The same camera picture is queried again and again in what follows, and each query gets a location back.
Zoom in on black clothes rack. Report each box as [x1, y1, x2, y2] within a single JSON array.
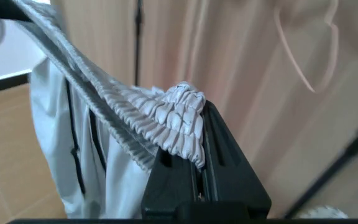
[[134, 0, 358, 218]]

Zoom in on pale grey shorts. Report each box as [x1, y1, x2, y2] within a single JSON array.
[[9, 0, 207, 219]]

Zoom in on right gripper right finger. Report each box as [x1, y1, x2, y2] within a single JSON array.
[[199, 99, 272, 219]]

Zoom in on pink clothes hanger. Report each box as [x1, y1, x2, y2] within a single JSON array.
[[273, 0, 341, 94]]

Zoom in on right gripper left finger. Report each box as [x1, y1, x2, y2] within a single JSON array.
[[140, 146, 204, 219]]

